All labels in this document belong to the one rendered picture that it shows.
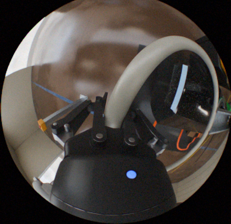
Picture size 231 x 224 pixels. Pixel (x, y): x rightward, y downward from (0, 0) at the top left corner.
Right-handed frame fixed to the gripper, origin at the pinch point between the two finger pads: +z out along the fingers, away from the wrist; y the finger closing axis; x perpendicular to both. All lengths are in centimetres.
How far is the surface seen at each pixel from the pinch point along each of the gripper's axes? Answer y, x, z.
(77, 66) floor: -78, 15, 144
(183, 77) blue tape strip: 39.1, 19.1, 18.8
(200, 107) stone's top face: 60, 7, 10
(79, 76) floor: -68, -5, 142
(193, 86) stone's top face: 47, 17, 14
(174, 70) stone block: 35.8, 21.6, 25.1
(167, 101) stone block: 37.2, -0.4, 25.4
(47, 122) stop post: -79, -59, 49
